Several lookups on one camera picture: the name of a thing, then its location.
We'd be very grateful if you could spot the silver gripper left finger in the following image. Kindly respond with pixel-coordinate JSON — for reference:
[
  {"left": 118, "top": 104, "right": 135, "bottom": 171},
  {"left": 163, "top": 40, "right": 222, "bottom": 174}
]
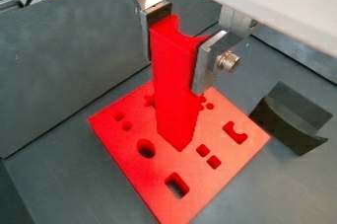
[{"left": 137, "top": 0, "right": 171, "bottom": 60}]

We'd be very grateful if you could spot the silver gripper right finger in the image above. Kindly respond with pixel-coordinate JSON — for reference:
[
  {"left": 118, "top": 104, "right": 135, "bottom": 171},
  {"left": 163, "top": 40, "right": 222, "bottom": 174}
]
[{"left": 190, "top": 6, "right": 256, "bottom": 96}]

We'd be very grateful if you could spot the long red arch block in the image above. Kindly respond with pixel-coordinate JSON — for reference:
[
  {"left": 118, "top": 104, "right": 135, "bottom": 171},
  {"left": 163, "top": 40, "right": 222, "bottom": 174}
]
[{"left": 150, "top": 15, "right": 205, "bottom": 152}]

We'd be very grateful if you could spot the black curved holder stand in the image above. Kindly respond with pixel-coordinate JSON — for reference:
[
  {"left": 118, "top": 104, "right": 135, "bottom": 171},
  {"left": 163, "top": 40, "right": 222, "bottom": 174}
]
[{"left": 248, "top": 82, "right": 332, "bottom": 156}]

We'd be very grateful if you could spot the red shape sorter board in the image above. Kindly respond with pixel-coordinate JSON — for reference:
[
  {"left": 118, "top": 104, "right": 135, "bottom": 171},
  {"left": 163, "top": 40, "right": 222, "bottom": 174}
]
[{"left": 87, "top": 83, "right": 270, "bottom": 224}]

